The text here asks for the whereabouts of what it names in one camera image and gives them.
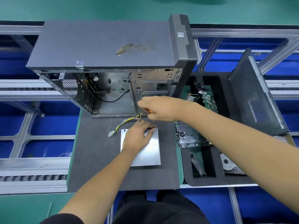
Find dark grey case side panel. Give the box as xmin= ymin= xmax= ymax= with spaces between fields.
xmin=229 ymin=48 xmax=290 ymax=137

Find green motherboard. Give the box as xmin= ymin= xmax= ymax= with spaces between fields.
xmin=175 ymin=84 xmax=220 ymax=148

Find orange-handled screwdriver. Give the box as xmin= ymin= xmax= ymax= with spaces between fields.
xmin=139 ymin=107 xmax=152 ymax=120

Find silver optical drive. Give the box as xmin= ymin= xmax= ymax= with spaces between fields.
xmin=120 ymin=127 xmax=162 ymax=167

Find silver hard drive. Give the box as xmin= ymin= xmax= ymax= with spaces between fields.
xmin=221 ymin=154 xmax=246 ymax=175

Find person's left forearm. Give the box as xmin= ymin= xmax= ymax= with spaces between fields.
xmin=58 ymin=149 xmax=136 ymax=224

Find black foam tray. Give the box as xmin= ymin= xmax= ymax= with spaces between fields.
xmin=178 ymin=72 xmax=290 ymax=187

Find person's left hand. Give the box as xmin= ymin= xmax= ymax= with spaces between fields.
xmin=121 ymin=120 xmax=157 ymax=157

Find aluminium conveyor frame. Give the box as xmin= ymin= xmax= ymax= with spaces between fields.
xmin=0 ymin=23 xmax=299 ymax=194

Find dark grey foam mat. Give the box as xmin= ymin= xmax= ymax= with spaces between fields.
xmin=67 ymin=109 xmax=183 ymax=193

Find person's black shirt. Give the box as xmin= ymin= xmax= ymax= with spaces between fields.
xmin=40 ymin=213 xmax=85 ymax=224

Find person's right forearm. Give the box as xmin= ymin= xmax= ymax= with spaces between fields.
xmin=184 ymin=102 xmax=299 ymax=215

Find grey computer tower case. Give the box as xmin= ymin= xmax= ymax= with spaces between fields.
xmin=26 ymin=14 xmax=199 ymax=119

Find person's right hand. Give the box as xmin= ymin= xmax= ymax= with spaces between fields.
xmin=138 ymin=96 xmax=192 ymax=123

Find person's black trousers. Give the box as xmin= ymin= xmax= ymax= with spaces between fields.
xmin=112 ymin=189 xmax=211 ymax=224

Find clear plastic tray with screws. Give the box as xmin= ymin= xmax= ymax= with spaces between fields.
xmin=176 ymin=121 xmax=211 ymax=148

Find processor cooler with fan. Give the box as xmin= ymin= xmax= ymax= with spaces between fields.
xmin=187 ymin=93 xmax=202 ymax=102

